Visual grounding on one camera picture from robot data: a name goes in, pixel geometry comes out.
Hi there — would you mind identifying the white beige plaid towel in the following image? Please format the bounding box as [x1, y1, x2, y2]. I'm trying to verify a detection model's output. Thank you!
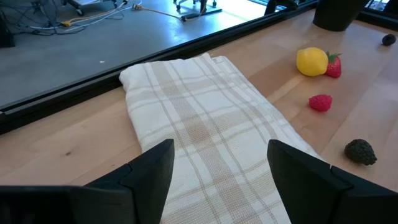
[119, 52, 324, 224]

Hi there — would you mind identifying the red plastic strawberry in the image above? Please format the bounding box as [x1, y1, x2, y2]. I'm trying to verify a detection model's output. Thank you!
[325, 51, 343, 79]

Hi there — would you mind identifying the office chair wheeled base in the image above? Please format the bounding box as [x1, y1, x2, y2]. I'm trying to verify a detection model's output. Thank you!
[172, 0, 223, 19]

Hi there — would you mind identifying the yellow plastic lemon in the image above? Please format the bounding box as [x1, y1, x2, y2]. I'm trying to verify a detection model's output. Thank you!
[295, 47, 330, 77]

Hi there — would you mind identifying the green plant in black pot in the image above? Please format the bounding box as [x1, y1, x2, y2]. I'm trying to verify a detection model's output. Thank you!
[312, 0, 371, 32]

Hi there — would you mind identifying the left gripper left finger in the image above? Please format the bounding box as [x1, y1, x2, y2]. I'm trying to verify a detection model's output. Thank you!
[70, 139, 175, 224]

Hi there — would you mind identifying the dark plastic blackberry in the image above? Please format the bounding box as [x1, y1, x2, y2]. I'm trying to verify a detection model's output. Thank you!
[344, 138, 378, 166]
[381, 33, 397, 47]

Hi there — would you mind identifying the red plastic raspberry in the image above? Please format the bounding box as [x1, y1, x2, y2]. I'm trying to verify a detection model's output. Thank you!
[308, 94, 333, 113]

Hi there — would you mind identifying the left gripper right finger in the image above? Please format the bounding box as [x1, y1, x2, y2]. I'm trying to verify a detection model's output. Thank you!
[267, 139, 398, 224]

